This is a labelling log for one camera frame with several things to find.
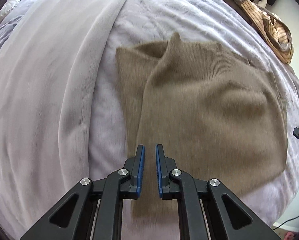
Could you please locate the smooth lavender blanket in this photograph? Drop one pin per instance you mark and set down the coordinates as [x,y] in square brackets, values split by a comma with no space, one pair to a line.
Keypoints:
[47,92]

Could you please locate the embossed lavender bedspread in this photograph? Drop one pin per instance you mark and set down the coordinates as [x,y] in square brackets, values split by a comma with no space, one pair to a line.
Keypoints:
[179,12]

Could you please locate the olive brown knit sweater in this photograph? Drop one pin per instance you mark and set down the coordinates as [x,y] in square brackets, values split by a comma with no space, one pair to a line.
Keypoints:
[209,110]

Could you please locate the round white pleated cushion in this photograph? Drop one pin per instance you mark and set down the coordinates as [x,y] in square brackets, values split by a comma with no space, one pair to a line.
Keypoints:
[8,7]

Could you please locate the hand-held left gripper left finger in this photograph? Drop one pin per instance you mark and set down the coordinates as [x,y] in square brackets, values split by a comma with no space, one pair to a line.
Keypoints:
[140,172]

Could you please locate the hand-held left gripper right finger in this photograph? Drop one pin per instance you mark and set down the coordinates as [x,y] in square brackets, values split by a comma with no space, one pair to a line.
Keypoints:
[159,172]

